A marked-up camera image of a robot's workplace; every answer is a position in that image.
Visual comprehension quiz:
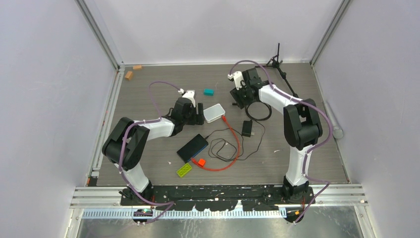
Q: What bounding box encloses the black ethernet cable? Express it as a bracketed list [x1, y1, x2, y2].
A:
[232, 101, 273, 121]

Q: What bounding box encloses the white box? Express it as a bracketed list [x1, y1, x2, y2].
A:
[203, 104, 226, 123]

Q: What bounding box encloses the black network switch box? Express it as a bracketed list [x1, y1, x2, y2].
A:
[176, 134, 209, 163]

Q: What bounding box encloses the black power adapter with cord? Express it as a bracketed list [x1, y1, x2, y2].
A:
[205, 120, 266, 162]

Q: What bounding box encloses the red ethernet cable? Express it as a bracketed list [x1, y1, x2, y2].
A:
[191, 115, 242, 172]

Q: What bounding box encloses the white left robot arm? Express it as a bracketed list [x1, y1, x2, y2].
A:
[102, 97, 204, 205]

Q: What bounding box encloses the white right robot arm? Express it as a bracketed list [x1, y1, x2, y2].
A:
[227, 68, 323, 204]

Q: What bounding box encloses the teal block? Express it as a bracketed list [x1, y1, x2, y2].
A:
[203, 88, 214, 96]

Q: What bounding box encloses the black tripod stand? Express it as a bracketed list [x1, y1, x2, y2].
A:
[264, 43, 298, 97]

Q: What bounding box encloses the orange-red cube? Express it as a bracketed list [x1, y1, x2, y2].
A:
[198, 159, 206, 167]

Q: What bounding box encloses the green lego brick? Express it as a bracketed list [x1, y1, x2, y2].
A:
[176, 163, 192, 178]

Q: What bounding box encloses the orange block near corner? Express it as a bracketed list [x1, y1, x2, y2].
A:
[124, 71, 134, 81]

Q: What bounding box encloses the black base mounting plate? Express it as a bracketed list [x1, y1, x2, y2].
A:
[119, 184, 315, 213]

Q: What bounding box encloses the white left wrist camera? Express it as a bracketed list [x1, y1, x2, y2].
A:
[178, 88, 196, 108]

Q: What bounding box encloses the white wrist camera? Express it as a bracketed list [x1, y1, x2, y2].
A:
[178, 88, 196, 108]
[227, 71, 246, 90]

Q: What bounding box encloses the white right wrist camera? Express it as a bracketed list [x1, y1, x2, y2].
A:
[227, 71, 246, 90]

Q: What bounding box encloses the grey cylinder by wall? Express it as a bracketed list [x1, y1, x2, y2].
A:
[324, 102, 344, 139]

